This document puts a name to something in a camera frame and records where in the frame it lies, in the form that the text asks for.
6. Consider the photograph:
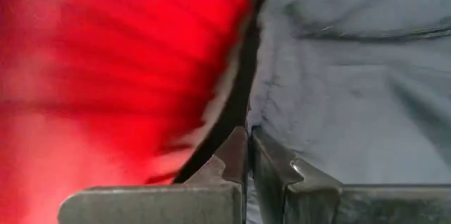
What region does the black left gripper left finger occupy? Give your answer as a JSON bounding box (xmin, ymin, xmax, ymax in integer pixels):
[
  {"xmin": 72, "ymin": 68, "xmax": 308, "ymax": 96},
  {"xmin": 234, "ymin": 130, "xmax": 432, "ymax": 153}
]
[{"xmin": 185, "ymin": 127, "xmax": 249, "ymax": 224}]

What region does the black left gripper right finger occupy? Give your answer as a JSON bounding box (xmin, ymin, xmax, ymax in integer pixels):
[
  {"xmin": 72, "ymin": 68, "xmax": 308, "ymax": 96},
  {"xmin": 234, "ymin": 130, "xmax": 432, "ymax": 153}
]
[{"xmin": 249, "ymin": 127, "xmax": 343, "ymax": 224}]

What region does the black garment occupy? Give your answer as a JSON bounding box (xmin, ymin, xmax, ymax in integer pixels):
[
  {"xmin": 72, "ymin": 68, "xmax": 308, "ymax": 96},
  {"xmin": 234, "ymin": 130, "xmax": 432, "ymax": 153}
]
[{"xmin": 172, "ymin": 0, "xmax": 451, "ymax": 224}]

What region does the red plastic laundry basket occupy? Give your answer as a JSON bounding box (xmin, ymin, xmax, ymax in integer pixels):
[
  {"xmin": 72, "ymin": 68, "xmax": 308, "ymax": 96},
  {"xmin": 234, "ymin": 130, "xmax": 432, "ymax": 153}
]
[{"xmin": 0, "ymin": 0, "xmax": 265, "ymax": 224}]

